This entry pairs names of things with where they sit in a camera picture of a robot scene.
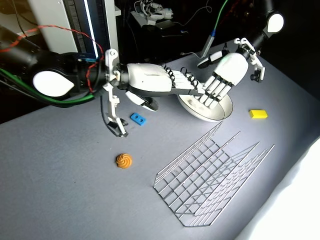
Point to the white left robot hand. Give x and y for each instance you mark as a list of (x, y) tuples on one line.
[(232, 67)]

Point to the grey adapter with blue plug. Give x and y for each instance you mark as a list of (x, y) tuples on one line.
[(208, 45)]

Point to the yellow rectangular block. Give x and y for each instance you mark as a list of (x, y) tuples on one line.
[(258, 114)]

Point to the grey box device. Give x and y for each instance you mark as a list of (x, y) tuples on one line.
[(165, 24)]

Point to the spare white robot hand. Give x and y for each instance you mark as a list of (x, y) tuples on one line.
[(160, 12)]

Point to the blue block with two holes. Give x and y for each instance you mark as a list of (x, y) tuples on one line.
[(138, 119)]

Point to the orange swirl cookie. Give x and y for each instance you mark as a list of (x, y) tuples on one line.
[(124, 161)]

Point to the robot column with light strip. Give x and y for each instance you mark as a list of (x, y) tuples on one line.
[(57, 25)]

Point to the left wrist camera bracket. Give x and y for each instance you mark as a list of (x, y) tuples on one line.
[(260, 67)]

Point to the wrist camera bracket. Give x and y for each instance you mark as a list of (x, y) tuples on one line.
[(260, 67), (111, 55)]

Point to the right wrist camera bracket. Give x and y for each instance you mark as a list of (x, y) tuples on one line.
[(111, 55)]

